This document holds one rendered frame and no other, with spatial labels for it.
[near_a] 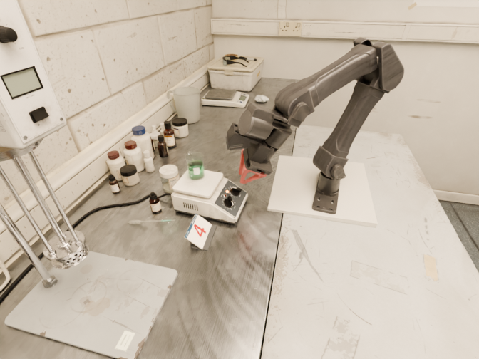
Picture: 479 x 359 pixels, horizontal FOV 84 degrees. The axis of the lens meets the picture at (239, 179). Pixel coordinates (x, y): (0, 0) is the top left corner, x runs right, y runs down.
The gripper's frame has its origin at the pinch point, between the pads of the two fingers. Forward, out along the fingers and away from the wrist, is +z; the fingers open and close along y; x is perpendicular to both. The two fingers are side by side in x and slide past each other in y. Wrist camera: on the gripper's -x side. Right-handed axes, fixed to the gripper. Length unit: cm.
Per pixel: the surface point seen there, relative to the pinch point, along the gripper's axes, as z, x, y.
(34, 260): 19, -42, 23
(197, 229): 12.1, -8.7, 12.2
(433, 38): -56, 114, -107
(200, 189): 7.9, -9.6, 1.7
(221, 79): 26, 13, -113
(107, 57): 8, -45, -48
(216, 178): 6.7, -5.0, -3.3
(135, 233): 23.1, -22.8, 9.9
